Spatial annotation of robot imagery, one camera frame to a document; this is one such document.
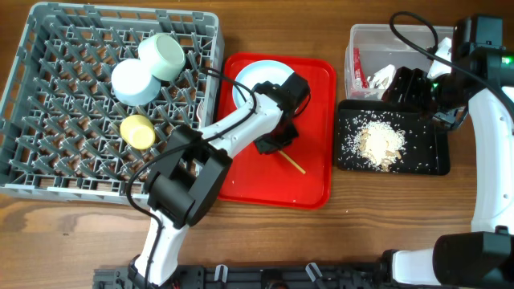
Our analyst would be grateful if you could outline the wooden chopstick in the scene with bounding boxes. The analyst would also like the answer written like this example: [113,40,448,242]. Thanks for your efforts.
[278,150,306,174]

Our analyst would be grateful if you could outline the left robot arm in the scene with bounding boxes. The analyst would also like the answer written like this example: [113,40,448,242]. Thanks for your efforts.
[125,73,311,288]

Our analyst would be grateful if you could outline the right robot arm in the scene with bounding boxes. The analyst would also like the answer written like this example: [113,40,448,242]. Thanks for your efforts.
[381,12,513,288]

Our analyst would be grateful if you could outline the clear plastic bin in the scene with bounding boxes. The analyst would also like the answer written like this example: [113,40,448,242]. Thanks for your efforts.
[345,24,433,100]

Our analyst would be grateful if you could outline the red plastic tray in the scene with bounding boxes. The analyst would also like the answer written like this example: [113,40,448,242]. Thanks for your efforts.
[218,52,337,210]

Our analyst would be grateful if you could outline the light blue plate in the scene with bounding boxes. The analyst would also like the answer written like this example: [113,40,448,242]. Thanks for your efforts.
[232,60,294,109]

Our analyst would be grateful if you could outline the white plastic fork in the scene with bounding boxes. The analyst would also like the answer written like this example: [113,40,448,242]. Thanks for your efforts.
[196,100,205,124]

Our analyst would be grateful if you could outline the yellow plastic cup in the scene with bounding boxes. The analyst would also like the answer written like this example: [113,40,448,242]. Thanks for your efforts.
[120,115,156,150]

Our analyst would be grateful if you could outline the light green bowl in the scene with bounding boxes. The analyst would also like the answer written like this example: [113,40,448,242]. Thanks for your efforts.
[138,33,186,82]

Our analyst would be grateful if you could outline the black plastic tray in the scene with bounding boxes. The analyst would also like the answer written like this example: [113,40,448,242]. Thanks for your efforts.
[337,100,450,175]

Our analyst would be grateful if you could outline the right black cable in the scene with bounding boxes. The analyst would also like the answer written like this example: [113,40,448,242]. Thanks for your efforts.
[389,10,514,133]

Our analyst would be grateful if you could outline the grey dishwasher rack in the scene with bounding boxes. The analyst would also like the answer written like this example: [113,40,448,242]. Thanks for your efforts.
[1,2,224,204]

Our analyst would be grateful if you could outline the white napkin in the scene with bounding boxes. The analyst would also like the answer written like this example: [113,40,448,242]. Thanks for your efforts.
[367,64,397,90]

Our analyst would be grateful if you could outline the red snack wrapper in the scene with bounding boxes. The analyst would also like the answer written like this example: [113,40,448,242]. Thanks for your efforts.
[353,47,369,88]

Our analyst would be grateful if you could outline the rice and peanut leftovers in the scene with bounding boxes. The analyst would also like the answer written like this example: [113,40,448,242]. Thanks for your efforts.
[339,117,406,172]

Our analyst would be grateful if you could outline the light blue food bowl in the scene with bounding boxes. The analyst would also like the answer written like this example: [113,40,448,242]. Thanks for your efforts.
[111,59,161,106]

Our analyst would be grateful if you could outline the black cable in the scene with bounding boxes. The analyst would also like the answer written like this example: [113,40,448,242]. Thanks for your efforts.
[124,67,258,289]
[389,10,514,133]

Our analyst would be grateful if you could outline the left black cable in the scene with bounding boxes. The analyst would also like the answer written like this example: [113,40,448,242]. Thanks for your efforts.
[124,67,258,289]

